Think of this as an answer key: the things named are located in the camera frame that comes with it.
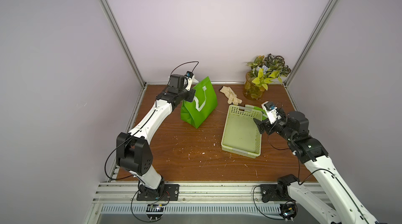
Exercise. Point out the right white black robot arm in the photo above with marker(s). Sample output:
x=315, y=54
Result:
x=345, y=208

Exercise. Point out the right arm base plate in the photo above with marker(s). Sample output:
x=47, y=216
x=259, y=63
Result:
x=271, y=192

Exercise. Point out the green insulated delivery bag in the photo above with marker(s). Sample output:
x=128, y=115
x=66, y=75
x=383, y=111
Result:
x=204, y=102

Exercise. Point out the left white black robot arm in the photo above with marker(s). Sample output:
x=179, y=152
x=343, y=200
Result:
x=133, y=152

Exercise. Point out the potted artificial plant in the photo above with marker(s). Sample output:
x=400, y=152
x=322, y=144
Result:
x=264, y=70

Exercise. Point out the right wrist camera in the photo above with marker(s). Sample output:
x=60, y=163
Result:
x=271, y=111

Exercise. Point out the right controller board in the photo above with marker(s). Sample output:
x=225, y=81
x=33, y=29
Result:
x=288, y=210

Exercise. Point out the beige rubber glove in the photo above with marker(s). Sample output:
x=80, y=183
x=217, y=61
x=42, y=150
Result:
x=231, y=95

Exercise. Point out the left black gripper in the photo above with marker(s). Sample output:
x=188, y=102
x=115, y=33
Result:
x=190, y=92

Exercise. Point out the light green plastic basket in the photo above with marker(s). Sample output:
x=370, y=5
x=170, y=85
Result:
x=241, y=135

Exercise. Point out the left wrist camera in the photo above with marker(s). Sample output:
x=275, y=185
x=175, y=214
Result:
x=179, y=83

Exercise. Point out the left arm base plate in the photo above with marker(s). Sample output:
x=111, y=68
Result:
x=165, y=192

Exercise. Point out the green black work glove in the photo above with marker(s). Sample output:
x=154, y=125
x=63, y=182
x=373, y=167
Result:
x=264, y=114

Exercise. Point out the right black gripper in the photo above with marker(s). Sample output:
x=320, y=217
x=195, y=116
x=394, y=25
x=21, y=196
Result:
x=264, y=125

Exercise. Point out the left controller board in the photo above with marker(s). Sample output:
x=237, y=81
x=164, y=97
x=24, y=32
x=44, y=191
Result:
x=154, y=212

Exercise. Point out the controller board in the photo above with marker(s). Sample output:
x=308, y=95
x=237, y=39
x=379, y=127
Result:
x=288, y=210
x=154, y=212

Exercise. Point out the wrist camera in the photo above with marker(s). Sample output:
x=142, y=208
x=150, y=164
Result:
x=271, y=111
x=179, y=83

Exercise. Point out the aluminium front rail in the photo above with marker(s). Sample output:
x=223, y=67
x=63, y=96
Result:
x=187, y=192

